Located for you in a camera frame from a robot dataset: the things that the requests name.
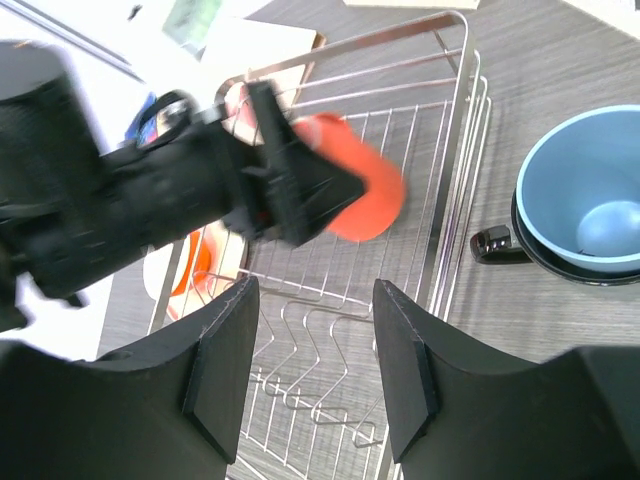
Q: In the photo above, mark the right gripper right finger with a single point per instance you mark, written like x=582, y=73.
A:
x=460, y=409

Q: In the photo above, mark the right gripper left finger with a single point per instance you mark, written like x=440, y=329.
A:
x=168, y=406

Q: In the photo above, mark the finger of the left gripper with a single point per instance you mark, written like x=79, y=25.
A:
x=296, y=192

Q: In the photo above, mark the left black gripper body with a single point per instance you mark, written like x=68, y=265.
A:
x=71, y=216

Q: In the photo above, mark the orange cup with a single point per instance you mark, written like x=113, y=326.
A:
x=331, y=136

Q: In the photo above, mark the pink cream plate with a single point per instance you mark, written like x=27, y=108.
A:
x=210, y=262

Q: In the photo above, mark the metal wire dish rack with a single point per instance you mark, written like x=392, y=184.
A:
x=314, y=407

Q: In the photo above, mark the grey mug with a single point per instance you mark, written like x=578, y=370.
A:
x=513, y=245

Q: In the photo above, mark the blue cup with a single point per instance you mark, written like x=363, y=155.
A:
x=577, y=191

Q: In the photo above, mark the pink cube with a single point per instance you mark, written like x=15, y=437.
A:
x=241, y=120

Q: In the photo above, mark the blue Jane Eyre book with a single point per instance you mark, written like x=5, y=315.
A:
x=143, y=131

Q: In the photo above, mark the brown cardboard sheet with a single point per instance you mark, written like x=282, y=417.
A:
x=235, y=46

